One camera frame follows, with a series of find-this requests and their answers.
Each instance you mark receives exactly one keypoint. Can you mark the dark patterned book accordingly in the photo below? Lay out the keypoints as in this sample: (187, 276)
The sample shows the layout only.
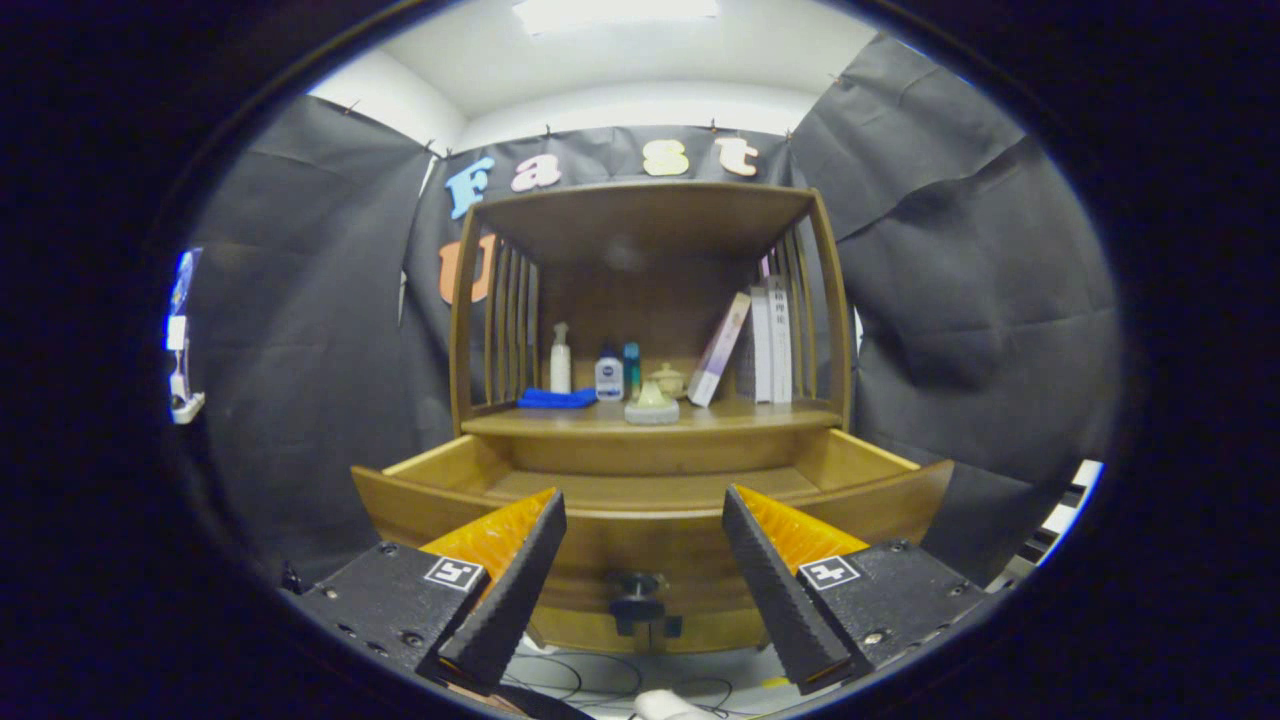
(744, 370)

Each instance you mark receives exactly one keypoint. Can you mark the brown wooden cabinet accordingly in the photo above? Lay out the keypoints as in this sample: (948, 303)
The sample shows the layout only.
(640, 290)

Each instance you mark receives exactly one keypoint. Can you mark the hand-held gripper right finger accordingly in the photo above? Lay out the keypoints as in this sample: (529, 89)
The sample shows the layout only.
(780, 590)

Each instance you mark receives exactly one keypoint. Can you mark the white book black lettering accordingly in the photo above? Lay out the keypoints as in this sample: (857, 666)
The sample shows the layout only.
(781, 345)

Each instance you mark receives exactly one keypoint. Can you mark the wooden cabinet door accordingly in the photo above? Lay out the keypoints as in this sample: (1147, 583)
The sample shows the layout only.
(580, 632)
(715, 632)

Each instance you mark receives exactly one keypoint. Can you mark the plain white book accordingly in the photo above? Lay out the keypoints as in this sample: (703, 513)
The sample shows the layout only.
(761, 345)

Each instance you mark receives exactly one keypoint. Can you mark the beige lidded teacup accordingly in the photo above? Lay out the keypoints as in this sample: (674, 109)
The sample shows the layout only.
(672, 378)

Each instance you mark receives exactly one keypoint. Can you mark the purple and white book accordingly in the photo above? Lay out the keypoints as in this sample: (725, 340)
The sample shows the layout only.
(718, 350)

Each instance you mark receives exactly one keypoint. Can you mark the white shelf unit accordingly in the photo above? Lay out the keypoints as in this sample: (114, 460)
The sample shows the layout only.
(1075, 495)

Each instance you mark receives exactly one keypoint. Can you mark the white floor object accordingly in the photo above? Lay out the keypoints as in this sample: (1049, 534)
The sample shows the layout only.
(665, 705)

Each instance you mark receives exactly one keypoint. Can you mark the blue folded cloth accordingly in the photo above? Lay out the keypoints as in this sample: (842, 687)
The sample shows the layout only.
(555, 398)

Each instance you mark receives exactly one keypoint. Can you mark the wooden countertop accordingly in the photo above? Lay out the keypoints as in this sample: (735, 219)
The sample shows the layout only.
(720, 412)

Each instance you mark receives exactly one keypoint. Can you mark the blue white printed board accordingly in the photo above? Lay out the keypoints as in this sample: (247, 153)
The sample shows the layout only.
(180, 290)

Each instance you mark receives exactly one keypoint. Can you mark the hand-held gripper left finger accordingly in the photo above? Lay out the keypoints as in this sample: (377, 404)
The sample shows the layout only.
(515, 590)

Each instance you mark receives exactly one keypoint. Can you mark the teal slim bottle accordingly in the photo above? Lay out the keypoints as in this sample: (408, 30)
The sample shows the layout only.
(631, 365)

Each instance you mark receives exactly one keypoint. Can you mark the white lotion bottle blue cap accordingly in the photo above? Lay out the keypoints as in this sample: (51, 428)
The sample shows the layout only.
(608, 380)

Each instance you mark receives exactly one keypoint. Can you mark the white pump bottle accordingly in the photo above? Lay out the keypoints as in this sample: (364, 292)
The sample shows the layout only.
(560, 370)

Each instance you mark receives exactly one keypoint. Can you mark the pale green grey-based holder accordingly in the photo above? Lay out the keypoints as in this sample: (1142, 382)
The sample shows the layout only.
(651, 408)

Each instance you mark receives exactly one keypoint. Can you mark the wooden drawer with black knob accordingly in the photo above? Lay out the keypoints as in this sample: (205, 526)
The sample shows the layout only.
(660, 540)

